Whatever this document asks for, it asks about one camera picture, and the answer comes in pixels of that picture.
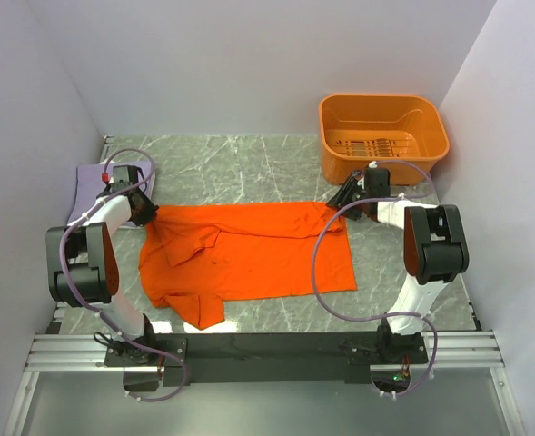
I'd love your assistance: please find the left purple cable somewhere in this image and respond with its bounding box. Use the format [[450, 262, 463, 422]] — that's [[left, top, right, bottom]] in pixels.
[[55, 147, 191, 404]]

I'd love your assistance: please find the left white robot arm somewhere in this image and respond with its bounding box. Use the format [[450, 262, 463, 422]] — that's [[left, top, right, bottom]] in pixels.
[[45, 164, 158, 366]]

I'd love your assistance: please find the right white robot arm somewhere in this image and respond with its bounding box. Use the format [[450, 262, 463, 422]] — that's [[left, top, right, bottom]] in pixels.
[[326, 167, 470, 362]]

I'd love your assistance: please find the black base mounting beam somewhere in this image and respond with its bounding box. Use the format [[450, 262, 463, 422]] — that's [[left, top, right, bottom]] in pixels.
[[104, 332, 429, 391]]

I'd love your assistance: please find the front aluminium rail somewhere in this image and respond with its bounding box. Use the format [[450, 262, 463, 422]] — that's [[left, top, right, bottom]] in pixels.
[[25, 331, 504, 372]]

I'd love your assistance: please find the folded purple t shirt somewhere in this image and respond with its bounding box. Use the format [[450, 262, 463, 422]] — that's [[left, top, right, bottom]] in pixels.
[[66, 158, 158, 231]]

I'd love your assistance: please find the orange plastic basket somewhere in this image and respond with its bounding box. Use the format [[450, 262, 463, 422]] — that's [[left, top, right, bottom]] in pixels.
[[319, 94, 450, 185]]

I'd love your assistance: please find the orange t shirt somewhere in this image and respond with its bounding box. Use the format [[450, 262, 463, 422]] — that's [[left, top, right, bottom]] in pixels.
[[139, 202, 357, 330]]

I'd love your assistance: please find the aluminium table edge rail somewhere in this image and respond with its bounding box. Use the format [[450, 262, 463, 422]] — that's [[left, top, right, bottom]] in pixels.
[[45, 136, 119, 313]]

